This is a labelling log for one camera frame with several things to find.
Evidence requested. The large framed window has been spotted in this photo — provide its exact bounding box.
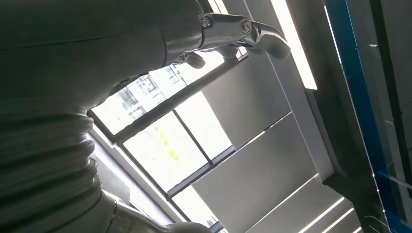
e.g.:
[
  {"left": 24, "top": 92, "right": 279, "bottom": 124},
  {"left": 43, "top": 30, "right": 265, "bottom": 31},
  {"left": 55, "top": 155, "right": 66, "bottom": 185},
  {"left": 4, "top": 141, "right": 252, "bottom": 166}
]
[{"left": 86, "top": 48, "right": 253, "bottom": 233}]

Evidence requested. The ceiling light strip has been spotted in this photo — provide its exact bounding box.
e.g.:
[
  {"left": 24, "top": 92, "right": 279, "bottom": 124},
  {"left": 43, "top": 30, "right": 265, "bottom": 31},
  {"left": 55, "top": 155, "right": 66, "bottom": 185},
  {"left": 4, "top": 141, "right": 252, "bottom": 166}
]
[
  {"left": 270, "top": 0, "right": 318, "bottom": 91},
  {"left": 207, "top": 0, "right": 230, "bottom": 16}
]

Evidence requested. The blue ceiling beam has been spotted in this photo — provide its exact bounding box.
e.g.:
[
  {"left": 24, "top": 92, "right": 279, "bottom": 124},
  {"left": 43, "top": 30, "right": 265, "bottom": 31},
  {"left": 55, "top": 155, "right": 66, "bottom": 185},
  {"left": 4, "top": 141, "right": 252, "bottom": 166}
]
[{"left": 324, "top": 0, "right": 412, "bottom": 233}]

